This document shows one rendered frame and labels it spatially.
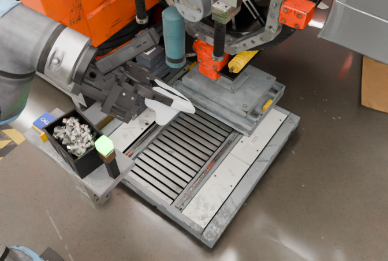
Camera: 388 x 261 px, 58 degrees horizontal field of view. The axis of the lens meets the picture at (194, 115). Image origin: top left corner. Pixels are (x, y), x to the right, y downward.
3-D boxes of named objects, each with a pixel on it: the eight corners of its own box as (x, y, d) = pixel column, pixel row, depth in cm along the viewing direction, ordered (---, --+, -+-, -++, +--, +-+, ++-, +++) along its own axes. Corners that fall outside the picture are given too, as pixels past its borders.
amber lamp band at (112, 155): (117, 156, 116) (115, 149, 112) (108, 164, 114) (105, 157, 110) (108, 149, 117) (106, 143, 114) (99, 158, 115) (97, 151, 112)
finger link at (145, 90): (170, 101, 64) (126, 79, 62) (174, 93, 64) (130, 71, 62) (169, 111, 60) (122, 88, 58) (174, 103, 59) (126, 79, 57)
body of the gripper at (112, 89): (136, 110, 69) (77, 81, 66) (156, 72, 66) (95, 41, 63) (131, 126, 61) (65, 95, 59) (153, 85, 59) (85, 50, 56)
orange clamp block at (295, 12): (287, 11, 124) (311, 20, 121) (276, 22, 120) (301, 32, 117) (291, -7, 119) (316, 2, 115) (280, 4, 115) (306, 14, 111)
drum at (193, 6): (237, 2, 134) (240, -34, 123) (204, 30, 123) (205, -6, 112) (206, -11, 139) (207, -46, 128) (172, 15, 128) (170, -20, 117)
